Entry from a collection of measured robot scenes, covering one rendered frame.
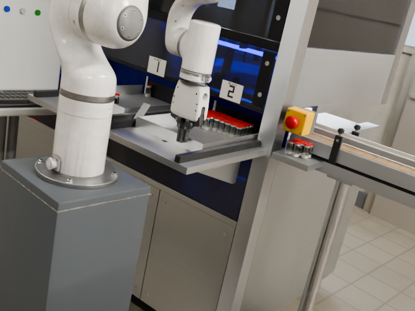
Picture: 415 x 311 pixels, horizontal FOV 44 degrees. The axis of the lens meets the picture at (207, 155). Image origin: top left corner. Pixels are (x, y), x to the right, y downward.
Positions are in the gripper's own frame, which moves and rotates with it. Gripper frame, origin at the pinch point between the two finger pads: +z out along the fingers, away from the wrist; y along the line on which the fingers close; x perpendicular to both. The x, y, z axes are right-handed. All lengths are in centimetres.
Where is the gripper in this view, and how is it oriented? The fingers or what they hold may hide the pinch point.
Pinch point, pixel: (183, 135)
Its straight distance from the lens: 145.5
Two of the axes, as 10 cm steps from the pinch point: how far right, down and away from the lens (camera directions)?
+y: -7.7, -3.4, 5.4
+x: -6.0, 1.1, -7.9
